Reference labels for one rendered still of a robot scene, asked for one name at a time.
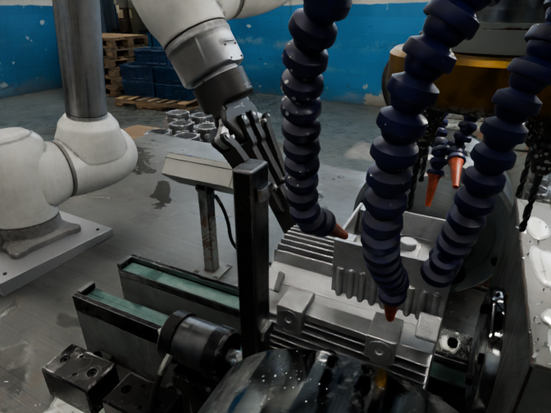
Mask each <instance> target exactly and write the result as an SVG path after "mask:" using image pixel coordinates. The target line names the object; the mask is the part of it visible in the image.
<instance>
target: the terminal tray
mask: <svg viewBox="0 0 551 413"><path fill-rule="evenodd" d="M365 210H366V209H364V205H363V203H360V204H359V205H358V207H357V209H356V210H355V211H354V213H353V214H352V215H351V216H350V218H349V219H348V221H347V222H346V224H345V225H344V227H343V229H344V230H345V231H346V232H347V233H348V234H350V235H352V236H353V237H352V238H347V239H341V238H336V237H335V240H334V251H333V261H332V270H333V271H332V282H331V290H334V291H335V294H336V296H340V295H341V294H342V293H345V294H346V298H347V299H351V298H352V297H353V296H354V297H356V298H357V301H358V302H362V301H363V300H367V301H368V305H369V306H373V305H374V304H375V303H378V304H379V306H380V309H381V310H384V309H385V308H384V304H383V303H382V302H381V301H380V300H379V298H378V296H377V289H378V287H377V285H376V284H375V282H374V280H373V279H372V277H371V276H370V273H369V270H368V269H367V266H366V263H365V260H364V257H363V255H362V243H361V241H360V240H361V233H362V229H363V227H362V224H361V222H362V215H363V212H364V211H365ZM445 221H446V220H443V219H439V218H434V217H430V216H423V215H418V214H414V213H410V212H406V211H405V212H404V213H403V229H402V231H401V232H400V236H401V243H400V249H401V252H400V256H401V258H402V263H403V267H404V268H405V269H406V270H407V273H408V278H409V288H408V290H407V299H406V301H405V302H404V303H403V304H402V305H400V306H398V310H400V311H403V315H404V316H405V317H408V316H410V314H413V315H415V318H416V320H418V317H419V314H420V312H424V313H426V314H430V315H435V316H438V317H440V318H442V317H443V313H444V308H445V303H446V302H447V300H448V296H449V290H450V286H451V284H450V285H449V286H448V287H446V288H436V287H433V286H431V285H429V284H428V283H427V282H426V281H425V280H424V279H423V278H422V277H421V270H420V268H421V266H422V264H423V263H424V261H426V260H427V259H428V258H429V252H430V250H431V249H432V248H433V246H435V245H436V244H435V241H436V238H437V237H438V235H439V234H440V228H441V226H442V225H443V223H444V222H445Z"/></svg>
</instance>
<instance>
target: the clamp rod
mask: <svg viewBox="0 0 551 413"><path fill-rule="evenodd" d="M241 355H242V351H240V350H238V349H236V348H233V347H231V348H230V349H229V350H228V351H227V353H226V354H225V360H224V363H225V365H227V366H229V367H233V366H234V365H235V364H237V363H238V359H239V358H242V356H241Z"/></svg>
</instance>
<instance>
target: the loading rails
mask: <svg viewBox="0 0 551 413"><path fill-rule="evenodd" d="M116 264H117V268H118V273H119V276H120V280H121V287H122V291H123V295H124V298H121V297H118V296H115V295H113V294H110V293H107V292H104V291H103V290H100V289H97V288H96V286H95V283H94V282H92V281H90V282H88V283H87V284H86V285H85V286H83V287H82V288H80V289H78V290H77V293H74V294H72V295H71V296H72V299H73V302H74V305H75V309H76V313H77V316H78V319H79V322H80V327H81V330H82V333H83V336H84V341H85V344H86V347H87V350H88V351H90V352H92V353H94V354H95V355H97V356H100V357H102V358H104V359H107V360H109V361H111V362H113V363H116V364H118V365H120V366H122V367H124V368H126V369H127V370H131V371H133V372H135V373H136V374H139V375H142V376H143V377H145V378H147V379H150V380H152V381H154V380H155V378H156V376H157V372H158V368H159V366H160V364H161V363H162V361H163V359H162V358H161V357H160V356H159V355H158V353H157V338H158V333H157V331H158V330H159V329H160V328H161V327H162V326H163V324H164V323H165V321H166V320H167V318H168V317H169V316H170V315H172V314H173V313H174V312H176V311H178V310H185V311H188V312H191V313H194V314H195V315H197V317H198V318H200V319H203V320H206V321H209V322H211V323H213V324H216V325H227V326H230V327H231V328H234V329H237V330H238V331H239V334H240V318H239V287H236V286H234V285H231V284H226V283H223V282H221V281H218V280H215V279H210V278H208V277H205V276H202V275H198V274H195V273H193V272H189V271H187V270H182V269H180V268H177V267H174V266H171V265H167V264H164V263H161V262H159V261H154V260H151V259H148V258H146V257H143V256H139V255H135V254H133V253H132V254H131V255H129V256H127V257H125V258H124V259H122V260H121V261H119V262H117V263H116ZM468 363H469V360H465V359H462V358H460V357H457V356H453V355H450V354H447V353H444V352H440V351H437V350H435V356H434V360H433V364H432V367H431V371H430V377H429V381H428V384H427V388H426V390H427V391H428V392H430V393H432V394H434V395H440V396H441V397H442V398H443V401H444V402H446V403H447V404H449V405H450V406H451V407H452V408H454V409H455V410H456V411H458V412H459V413H465V404H464V402H465V387H466V384H465V383H464V379H465V375H466V373H467V368H468ZM178 364H179V363H178ZM178 364H173V363H170V364H169V366H168V369H167V371H166V373H165V375H164V376H163V378H162V382H161V385H162V386H164V387H166V388H169V389H170V390H173V391H175V392H177V393H179V394H181V396H182V393H181V391H180V390H179V389H176V388H173V383H172V378H171V371H173V369H174V368H175V367H176V366H177V365H178Z"/></svg>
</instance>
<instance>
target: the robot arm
mask: <svg viewBox="0 0 551 413"><path fill-rule="evenodd" d="M288 1H289V0H131V2H132V3H133V5H134V8H135V10H136V11H137V12H138V14H139V17H140V18H141V20H142V22H143V23H144V24H145V26H146V27H147V29H148V31H149V32H150V33H151V35H152V36H153V37H154V38H155V39H156V40H157V41H158V42H159V43H160V44H161V46H162V47H163V49H164V51H165V52H166V56H167V58H168V59H169V61H171V64H172V65H173V67H174V69H175V71H176V73H177V75H178V76H179V78H180V81H181V83H182V84H183V85H184V87H185V88H186V89H194V88H196V89H195V90H194V91H193V93H194V96H195V97H196V99H197V101H198V104H199V105H200V107H201V108H202V110H203V113H204V114H205V115H207V116H209V115H212V116H213V119H214V122H215V126H216V128H217V129H218V130H217V134H216V137H215V138H212V139H211V141H210V142H211V145H212V146H213V147H214V148H215V149H216V150H217V151H218V152H220V153H221V154H222V155H223V157H224V158H225V159H226V160H227V161H228V163H229V164H230V166H231V167H232V169H234V168H235V167H236V166H238V165H240V164H241V163H243V162H245V161H246V160H247V159H256V160H260V161H267V163H268V181H269V182H272V183H273V194H272V195H271V196H270V197H269V206H270V208H271V210H272V211H273V213H274V215H275V217H276V219H277V221H278V223H279V225H280V227H281V228H282V230H283V232H284V234H287V231H288V230H290V228H293V226H294V225H296V224H297V223H296V222H294V221H293V220H292V219H291V217H290V213H289V207H290V205H289V204H288V203H287V201H286V198H285V196H286V191H287V188H286V187H285V174H286V170H285V165H284V163H285V161H284V158H283V157H282V154H281V151H280V147H279V144H278V143H277V140H276V136H275V133H274V131H273V129H272V124H271V116H270V114H269V113H268V112H265V113H263V114H261V113H259V112H257V108H256V107H255V106H254V105H253V103H252V102H251V100H250V99H249V95H250V94H251V93H252V92H253V86H252V84H251V82H250V80H249V78H248V76H247V74H246V72H245V70H244V68H243V67H242V66H238V65H239V64H240V63H241V62H242V61H243V59H244V56H243V54H242V52H241V51H240V49H239V45H238V44H237V42H236V40H235V37H234V35H233V34H232V32H231V30H230V26H229V24H228V23H227V21H228V20H233V19H244V18H248V17H252V16H257V15H261V14H263V13H266V12H269V11H272V10H274V9H276V8H278V7H280V6H282V5H284V4H285V3H287V2H288ZM52 8H53V15H54V21H55V28H56V36H57V48H58V55H59V62H60V68H61V81H62V87H63V94H64V101H65V108H66V113H65V114H64V115H63V116H62V117H61V118H60V120H59V121H58V122H57V130H56V133H55V136H54V140H53V141H50V142H46V141H43V138H42V137H41V136H40V135H39V134H36V133H35V132H34V131H32V130H29V129H23V128H18V127H13V128H5V129H0V251H1V252H4V253H6V254H7V255H9V256H10V258H11V259H13V260H17V259H21V258H23V257H25V256H27V255H29V254H30V253H31V252H34V251H36V250H38V249H40V248H42V247H45V246H47V245H48V244H51V243H54V242H56V241H57V240H60V239H62V238H64V237H66V236H69V235H72V234H77V233H79V232H80V231H81V227H80V225H79V224H75V223H71V222H68V221H65V220H63V219H62V218H61V215H60V212H59V209H58V205H59V204H61V203H63V202H64V201H65V200H66V199H68V198H69V197H74V196H78V195H82V194H86V193H91V192H94V191H97V190H99V189H102V188H106V187H108V186H111V185H113V184H115V183H117V182H119V181H121V180H122V179H124V178H125V177H126V176H127V175H129V174H130V173H131V172H132V171H133V170H134V168H135V167H136V164H137V160H138V151H137V147H136V146H135V144H134V141H133V139H132V138H131V137H130V136H129V135H128V134H127V133H126V132H125V131H124V130H123V129H120V126H119V123H118V121H117V120H116V119H115V118H114V117H113V116H112V115H111V114H110V113H108V112H107V95H106V84H105V72H104V61H103V50H102V24H101V12H100V1H99V0H52ZM256 136H257V137H256ZM240 144H242V145H240Z"/></svg>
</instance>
